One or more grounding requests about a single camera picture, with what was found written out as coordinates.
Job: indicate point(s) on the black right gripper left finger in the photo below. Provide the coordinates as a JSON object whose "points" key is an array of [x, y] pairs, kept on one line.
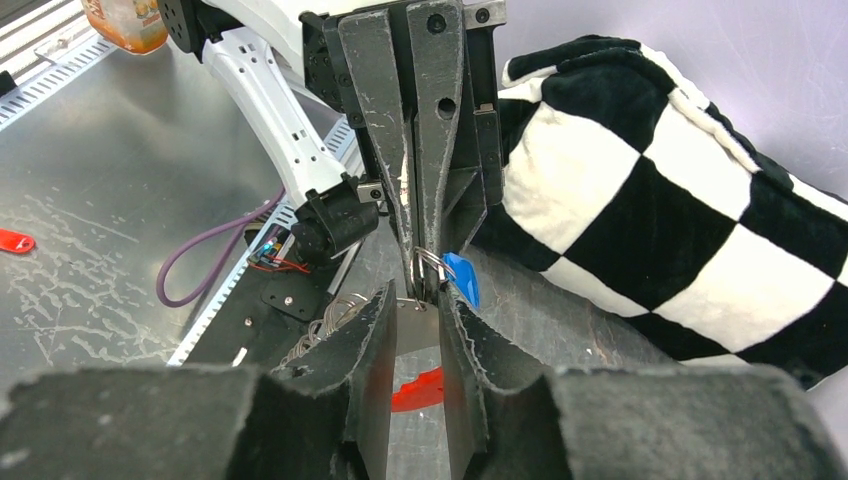
{"points": [[327, 417]]}

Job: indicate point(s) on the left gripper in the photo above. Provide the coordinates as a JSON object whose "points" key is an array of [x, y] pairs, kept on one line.
{"points": [[417, 82]]}

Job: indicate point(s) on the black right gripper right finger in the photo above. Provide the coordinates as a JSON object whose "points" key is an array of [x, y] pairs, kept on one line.
{"points": [[510, 416]]}

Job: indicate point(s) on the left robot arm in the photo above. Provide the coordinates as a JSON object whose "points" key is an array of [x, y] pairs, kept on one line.
{"points": [[255, 50]]}

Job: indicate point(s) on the left electronics board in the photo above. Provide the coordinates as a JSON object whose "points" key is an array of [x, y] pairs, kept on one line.
{"points": [[268, 257]]}

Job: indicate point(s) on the black white checkered pillow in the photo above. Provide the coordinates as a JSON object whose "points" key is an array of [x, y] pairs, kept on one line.
{"points": [[625, 185]]}

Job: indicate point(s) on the orange drink bottle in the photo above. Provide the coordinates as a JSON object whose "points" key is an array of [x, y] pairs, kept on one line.
{"points": [[135, 26]]}

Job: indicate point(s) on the red spare key tag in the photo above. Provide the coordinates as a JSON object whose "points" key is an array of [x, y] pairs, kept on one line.
{"points": [[15, 242]]}

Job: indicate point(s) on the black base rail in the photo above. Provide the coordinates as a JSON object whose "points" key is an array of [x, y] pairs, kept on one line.
{"points": [[257, 316]]}

